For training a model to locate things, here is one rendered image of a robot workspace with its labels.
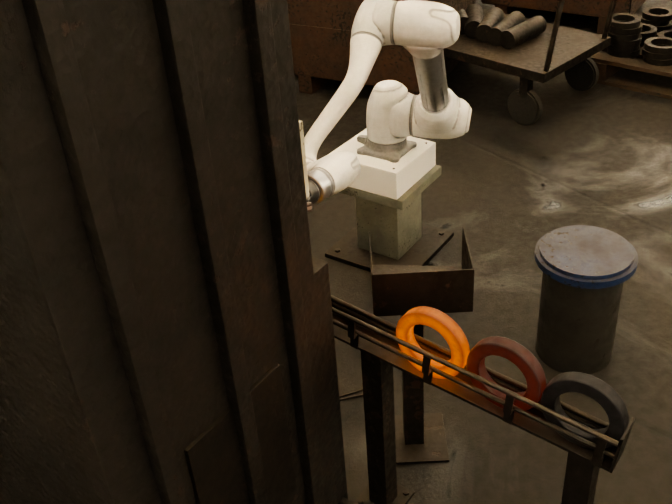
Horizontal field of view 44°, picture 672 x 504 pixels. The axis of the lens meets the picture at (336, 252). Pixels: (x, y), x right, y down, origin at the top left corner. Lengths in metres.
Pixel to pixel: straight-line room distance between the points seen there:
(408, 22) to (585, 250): 0.91
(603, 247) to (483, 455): 0.77
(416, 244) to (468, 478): 1.23
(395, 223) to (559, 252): 0.81
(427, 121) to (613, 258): 0.84
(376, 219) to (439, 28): 1.02
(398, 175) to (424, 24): 0.74
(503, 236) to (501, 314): 0.53
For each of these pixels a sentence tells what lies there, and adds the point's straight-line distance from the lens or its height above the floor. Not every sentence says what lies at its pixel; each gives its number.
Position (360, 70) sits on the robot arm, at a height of 1.02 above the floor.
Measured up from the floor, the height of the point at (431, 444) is 0.01.
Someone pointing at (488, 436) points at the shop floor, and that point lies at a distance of 2.69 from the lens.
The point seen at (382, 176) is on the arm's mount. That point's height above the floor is 0.44.
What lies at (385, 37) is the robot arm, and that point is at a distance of 2.61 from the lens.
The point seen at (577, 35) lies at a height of 0.32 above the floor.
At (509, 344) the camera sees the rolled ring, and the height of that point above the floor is 0.76.
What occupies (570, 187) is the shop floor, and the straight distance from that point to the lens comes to 3.97.
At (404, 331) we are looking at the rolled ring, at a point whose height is 0.71.
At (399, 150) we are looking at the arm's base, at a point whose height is 0.49.
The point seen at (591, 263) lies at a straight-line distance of 2.70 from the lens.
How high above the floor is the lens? 1.95
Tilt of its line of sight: 34 degrees down
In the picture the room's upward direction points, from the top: 4 degrees counter-clockwise
